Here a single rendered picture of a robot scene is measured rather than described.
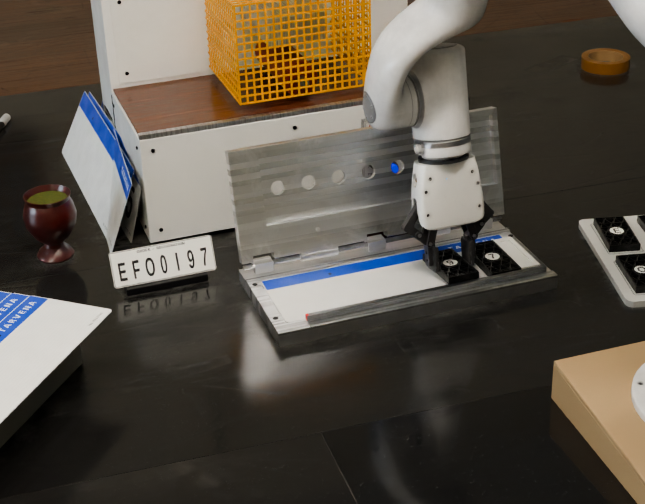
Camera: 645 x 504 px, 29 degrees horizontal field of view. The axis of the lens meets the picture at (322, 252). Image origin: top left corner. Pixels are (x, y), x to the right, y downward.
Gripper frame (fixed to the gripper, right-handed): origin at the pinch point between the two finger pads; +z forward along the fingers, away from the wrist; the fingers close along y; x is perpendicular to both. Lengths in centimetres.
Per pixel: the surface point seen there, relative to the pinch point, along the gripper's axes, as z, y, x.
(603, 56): -12, 71, 76
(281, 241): -3.9, -23.1, 10.6
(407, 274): 2.4, -6.3, 2.3
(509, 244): 1.2, 11.4, 3.2
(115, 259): -4, -48, 17
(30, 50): -24, -45, 137
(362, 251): 0.5, -9.9, 11.8
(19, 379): -1, -66, -18
